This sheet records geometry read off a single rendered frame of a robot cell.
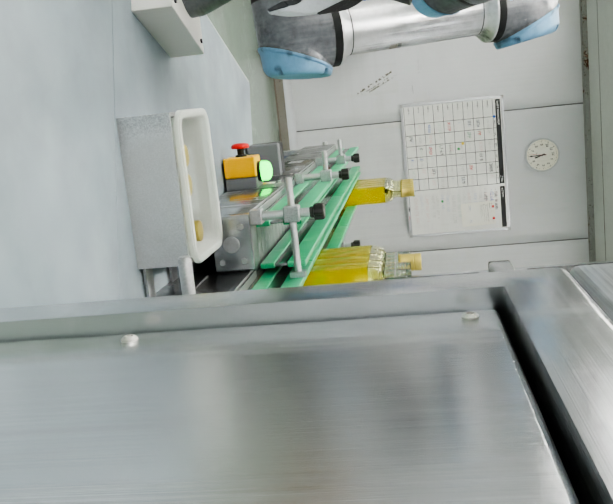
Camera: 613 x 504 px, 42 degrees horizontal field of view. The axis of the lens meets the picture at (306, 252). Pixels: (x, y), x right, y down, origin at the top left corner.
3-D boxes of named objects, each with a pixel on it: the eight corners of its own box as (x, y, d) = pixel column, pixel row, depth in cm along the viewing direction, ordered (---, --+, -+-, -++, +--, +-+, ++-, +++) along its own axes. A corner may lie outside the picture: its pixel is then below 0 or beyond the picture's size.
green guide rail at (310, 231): (260, 269, 138) (306, 265, 137) (260, 263, 138) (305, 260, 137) (339, 170, 309) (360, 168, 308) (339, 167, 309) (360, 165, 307)
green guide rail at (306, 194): (255, 227, 137) (301, 223, 136) (255, 221, 137) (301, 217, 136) (338, 151, 307) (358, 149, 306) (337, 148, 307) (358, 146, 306)
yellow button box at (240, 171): (224, 191, 174) (257, 188, 173) (220, 157, 173) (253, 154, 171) (231, 187, 181) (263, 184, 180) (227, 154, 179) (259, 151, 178)
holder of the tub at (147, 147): (143, 305, 118) (194, 301, 117) (115, 118, 113) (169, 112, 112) (175, 278, 134) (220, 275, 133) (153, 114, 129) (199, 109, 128)
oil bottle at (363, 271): (268, 305, 146) (385, 297, 143) (265, 275, 144) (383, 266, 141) (273, 297, 151) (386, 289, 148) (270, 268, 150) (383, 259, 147)
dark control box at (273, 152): (248, 178, 201) (281, 175, 199) (244, 146, 199) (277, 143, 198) (254, 174, 209) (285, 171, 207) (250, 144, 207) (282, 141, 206)
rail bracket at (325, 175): (293, 185, 191) (349, 180, 189) (290, 154, 189) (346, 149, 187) (295, 183, 194) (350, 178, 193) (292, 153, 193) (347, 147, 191)
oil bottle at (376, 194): (330, 208, 266) (414, 200, 262) (328, 191, 265) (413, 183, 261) (331, 205, 272) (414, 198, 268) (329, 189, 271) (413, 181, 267)
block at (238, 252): (214, 274, 135) (255, 271, 134) (207, 219, 133) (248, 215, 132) (219, 269, 138) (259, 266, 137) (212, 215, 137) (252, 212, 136)
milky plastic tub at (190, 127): (140, 270, 117) (198, 266, 115) (118, 116, 112) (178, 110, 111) (174, 247, 133) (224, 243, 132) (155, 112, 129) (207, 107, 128)
